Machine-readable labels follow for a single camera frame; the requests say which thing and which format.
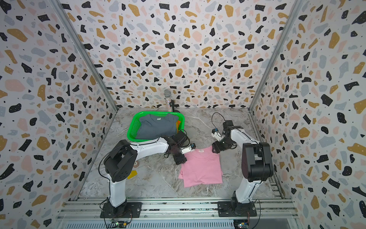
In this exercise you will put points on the left circuit board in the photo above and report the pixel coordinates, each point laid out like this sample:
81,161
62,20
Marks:
117,224

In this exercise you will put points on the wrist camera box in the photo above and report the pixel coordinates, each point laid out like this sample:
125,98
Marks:
188,149
216,134

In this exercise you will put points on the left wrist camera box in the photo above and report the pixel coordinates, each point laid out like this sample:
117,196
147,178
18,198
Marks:
188,149

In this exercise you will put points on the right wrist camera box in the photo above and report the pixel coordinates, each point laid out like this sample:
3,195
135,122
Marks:
216,134

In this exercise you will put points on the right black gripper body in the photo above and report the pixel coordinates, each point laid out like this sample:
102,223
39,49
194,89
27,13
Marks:
221,145

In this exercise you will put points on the pink t-shirt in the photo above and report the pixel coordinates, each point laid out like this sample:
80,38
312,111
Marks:
201,168

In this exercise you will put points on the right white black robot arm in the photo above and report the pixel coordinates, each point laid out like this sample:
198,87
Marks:
256,160

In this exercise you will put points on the yellow wooden block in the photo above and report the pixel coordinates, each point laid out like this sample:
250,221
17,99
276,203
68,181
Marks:
132,174

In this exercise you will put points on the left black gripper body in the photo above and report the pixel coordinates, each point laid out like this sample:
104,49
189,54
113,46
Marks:
180,158

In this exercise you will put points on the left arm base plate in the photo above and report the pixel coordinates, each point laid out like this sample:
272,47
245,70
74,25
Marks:
125,210

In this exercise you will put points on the green plastic basket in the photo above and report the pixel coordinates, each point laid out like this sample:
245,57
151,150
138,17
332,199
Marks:
136,123

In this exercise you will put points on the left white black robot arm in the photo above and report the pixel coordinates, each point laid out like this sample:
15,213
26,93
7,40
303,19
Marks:
119,162

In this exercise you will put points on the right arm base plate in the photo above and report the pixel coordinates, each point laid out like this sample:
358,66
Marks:
231,209

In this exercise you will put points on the aluminium mounting rail frame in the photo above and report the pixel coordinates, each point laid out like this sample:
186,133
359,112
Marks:
179,213

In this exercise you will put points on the grey-blue t-shirt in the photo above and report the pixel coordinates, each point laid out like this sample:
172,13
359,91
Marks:
153,126

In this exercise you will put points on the circuit board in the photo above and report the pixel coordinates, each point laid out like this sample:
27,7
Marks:
117,224
241,224

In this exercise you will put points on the right circuit board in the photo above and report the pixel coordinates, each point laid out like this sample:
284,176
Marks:
241,224

